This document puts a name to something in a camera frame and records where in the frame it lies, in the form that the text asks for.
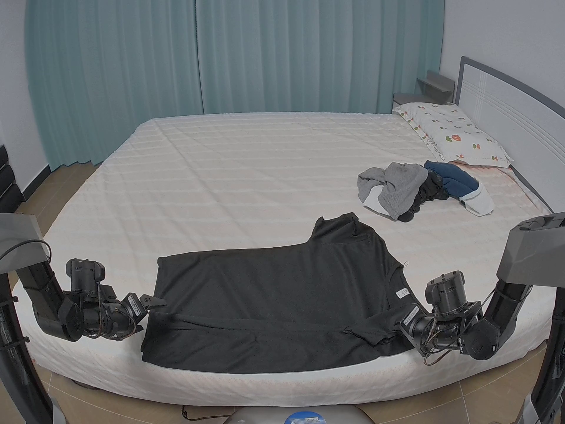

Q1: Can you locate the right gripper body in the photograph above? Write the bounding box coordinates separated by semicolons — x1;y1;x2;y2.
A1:
399;304;440;353

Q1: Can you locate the black cable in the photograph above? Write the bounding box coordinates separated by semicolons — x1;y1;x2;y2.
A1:
0;238;52;266

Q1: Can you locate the bed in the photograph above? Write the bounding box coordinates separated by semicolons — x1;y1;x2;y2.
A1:
11;56;565;407

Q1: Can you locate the grey knitted garment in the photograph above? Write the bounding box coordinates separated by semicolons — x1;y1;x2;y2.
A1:
357;162;429;221

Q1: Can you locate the white printed pillow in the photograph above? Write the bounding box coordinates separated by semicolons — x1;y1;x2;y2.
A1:
392;102;515;168

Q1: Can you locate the black crumpled garment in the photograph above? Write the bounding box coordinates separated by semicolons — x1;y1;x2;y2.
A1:
397;171;451;223

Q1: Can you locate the grey bedside table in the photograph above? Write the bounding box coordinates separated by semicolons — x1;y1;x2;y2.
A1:
392;70;455;107

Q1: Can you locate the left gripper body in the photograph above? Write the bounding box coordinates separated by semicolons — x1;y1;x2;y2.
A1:
98;293;149;340

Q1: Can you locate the white garment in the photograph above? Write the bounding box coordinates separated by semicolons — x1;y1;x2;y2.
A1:
363;193;393;215
459;186;495;216

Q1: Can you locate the black T-shirt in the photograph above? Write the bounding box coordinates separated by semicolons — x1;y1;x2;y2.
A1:
140;212;424;374

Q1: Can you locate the dark blue garment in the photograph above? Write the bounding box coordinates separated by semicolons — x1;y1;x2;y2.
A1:
424;159;482;200

